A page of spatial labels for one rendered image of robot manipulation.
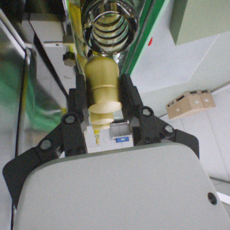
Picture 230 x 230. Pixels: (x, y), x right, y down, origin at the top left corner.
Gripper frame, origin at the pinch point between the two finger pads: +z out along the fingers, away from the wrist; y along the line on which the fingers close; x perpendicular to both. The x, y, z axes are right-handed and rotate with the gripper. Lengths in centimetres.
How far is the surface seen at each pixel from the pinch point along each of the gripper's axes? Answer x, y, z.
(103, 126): -9.9, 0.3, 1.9
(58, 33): -7.1, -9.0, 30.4
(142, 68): -34, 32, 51
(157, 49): -19, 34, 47
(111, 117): -4.7, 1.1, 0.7
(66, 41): -4.8, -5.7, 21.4
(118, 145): -559, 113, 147
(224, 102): -196, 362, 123
